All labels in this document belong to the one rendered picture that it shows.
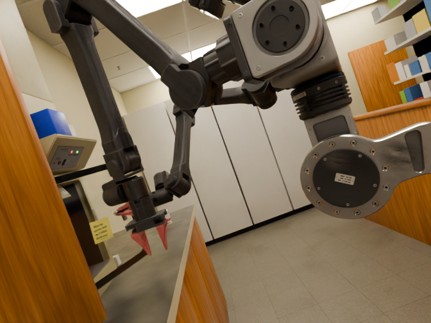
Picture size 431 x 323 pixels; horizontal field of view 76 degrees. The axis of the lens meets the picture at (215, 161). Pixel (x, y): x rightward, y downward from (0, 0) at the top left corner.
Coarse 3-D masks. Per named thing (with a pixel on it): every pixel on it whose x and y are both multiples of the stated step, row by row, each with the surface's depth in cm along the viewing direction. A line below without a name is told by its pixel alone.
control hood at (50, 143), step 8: (48, 136) 85; (56, 136) 86; (64, 136) 90; (72, 136) 97; (48, 144) 85; (56, 144) 87; (64, 144) 92; (72, 144) 98; (80, 144) 103; (88, 144) 110; (48, 152) 85; (88, 152) 113; (48, 160) 87; (80, 160) 110; (72, 168) 106; (80, 168) 114
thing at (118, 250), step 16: (64, 176) 93; (80, 176) 98; (96, 176) 103; (64, 192) 91; (80, 192) 96; (96, 192) 101; (80, 208) 94; (96, 208) 99; (112, 208) 104; (80, 224) 93; (112, 224) 103; (80, 240) 91; (112, 240) 101; (128, 240) 106; (96, 256) 94; (112, 256) 99; (128, 256) 104; (144, 256) 111; (96, 272) 93; (112, 272) 98
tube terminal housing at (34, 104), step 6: (24, 96) 97; (30, 96) 100; (30, 102) 99; (36, 102) 103; (42, 102) 107; (48, 102) 112; (30, 108) 98; (36, 108) 101; (42, 108) 106; (54, 108) 115; (54, 174) 98; (60, 174) 102; (102, 288) 102
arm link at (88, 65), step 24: (48, 0) 62; (48, 24) 63; (72, 24) 64; (96, 24) 71; (72, 48) 66; (96, 48) 69; (96, 72) 67; (96, 96) 67; (96, 120) 69; (120, 120) 70; (120, 144) 68
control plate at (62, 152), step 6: (60, 150) 91; (66, 150) 95; (72, 150) 99; (78, 150) 104; (54, 156) 89; (60, 156) 93; (66, 156) 97; (72, 156) 102; (78, 156) 106; (66, 162) 99; (72, 162) 104; (54, 168) 92; (60, 168) 97
